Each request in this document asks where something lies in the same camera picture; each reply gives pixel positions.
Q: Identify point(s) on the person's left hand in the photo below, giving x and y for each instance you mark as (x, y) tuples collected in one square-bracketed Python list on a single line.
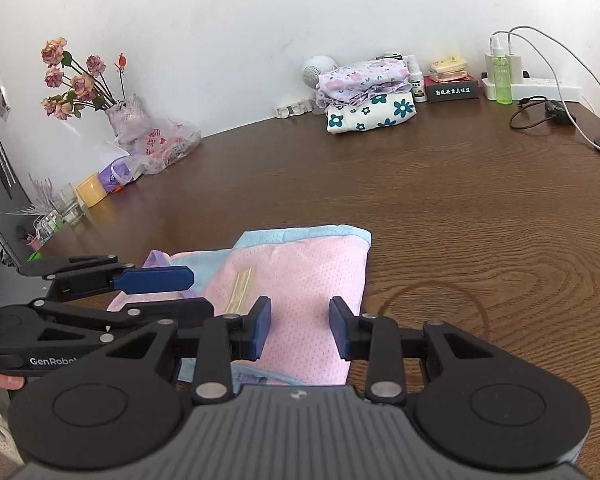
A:
[(0, 382)]

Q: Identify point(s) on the white charger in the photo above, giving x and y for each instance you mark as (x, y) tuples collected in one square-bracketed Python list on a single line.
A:
[(515, 67)]

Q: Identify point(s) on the yellow cup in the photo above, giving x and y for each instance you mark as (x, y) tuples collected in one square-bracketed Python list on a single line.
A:
[(91, 192)]

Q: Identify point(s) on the dried pink roses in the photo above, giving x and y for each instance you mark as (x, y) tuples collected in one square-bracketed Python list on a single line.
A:
[(54, 52)]

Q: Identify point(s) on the small white bottle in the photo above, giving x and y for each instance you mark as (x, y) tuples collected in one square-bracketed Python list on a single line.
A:
[(417, 85)]

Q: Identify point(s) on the green object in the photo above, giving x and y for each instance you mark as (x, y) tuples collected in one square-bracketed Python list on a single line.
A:
[(34, 256)]

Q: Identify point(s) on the stack of yellow boxes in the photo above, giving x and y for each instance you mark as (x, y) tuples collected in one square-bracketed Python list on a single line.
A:
[(449, 67)]

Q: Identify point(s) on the pink and blue mesh garment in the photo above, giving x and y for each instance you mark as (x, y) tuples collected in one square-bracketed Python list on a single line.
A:
[(300, 280)]

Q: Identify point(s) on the white plastic clip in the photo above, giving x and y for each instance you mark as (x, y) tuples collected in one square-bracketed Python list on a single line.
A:
[(292, 109)]

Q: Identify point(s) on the folded purple floral cloth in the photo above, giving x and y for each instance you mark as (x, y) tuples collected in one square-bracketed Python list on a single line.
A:
[(360, 80)]

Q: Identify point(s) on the clear drinking glass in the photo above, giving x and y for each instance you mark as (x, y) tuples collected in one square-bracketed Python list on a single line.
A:
[(70, 207)]

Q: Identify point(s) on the pale purple vase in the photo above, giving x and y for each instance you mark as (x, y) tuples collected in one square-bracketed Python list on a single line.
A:
[(127, 117)]

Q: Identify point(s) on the white round speaker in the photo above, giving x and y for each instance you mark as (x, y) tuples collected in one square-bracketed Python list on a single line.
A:
[(315, 71)]

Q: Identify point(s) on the dried lavender sprigs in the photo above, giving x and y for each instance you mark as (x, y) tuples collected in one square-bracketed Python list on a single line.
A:
[(42, 200)]

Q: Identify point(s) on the black box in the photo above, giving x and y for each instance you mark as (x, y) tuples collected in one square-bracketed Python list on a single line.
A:
[(451, 91)]

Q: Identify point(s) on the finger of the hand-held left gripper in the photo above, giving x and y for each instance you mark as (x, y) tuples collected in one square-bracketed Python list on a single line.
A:
[(155, 280), (190, 309)]

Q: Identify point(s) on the green spray bottle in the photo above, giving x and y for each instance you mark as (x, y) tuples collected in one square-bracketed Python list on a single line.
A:
[(502, 80)]

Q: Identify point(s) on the white power strip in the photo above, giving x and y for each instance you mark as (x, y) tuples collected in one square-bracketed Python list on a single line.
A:
[(550, 91)]

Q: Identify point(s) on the clear plastic bag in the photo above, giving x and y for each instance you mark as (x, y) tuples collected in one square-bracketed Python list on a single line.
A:
[(167, 145)]

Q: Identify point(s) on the purple tissue pack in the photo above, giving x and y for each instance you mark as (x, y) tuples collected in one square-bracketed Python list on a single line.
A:
[(115, 175)]

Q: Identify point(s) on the folded white teal-flowered cloth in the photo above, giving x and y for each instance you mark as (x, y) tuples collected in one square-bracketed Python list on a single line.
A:
[(370, 112)]

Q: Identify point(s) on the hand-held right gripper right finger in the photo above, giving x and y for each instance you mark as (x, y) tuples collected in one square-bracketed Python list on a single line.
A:
[(337, 330)]

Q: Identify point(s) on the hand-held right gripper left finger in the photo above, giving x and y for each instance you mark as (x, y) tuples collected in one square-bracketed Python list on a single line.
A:
[(263, 325)]

